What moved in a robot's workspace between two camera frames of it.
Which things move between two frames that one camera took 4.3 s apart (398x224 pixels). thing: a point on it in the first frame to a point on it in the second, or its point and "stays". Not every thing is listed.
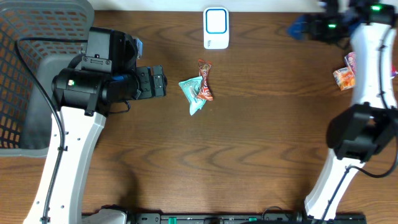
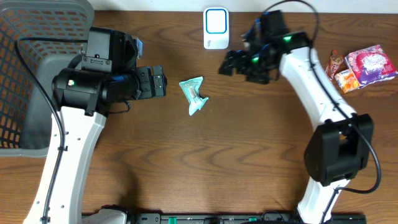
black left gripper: (146, 81) stays
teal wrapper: (189, 88) stays
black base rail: (246, 218) stays
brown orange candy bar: (204, 67) to (336, 63)
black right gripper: (315, 19) to (231, 59)
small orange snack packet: (344, 78) stays
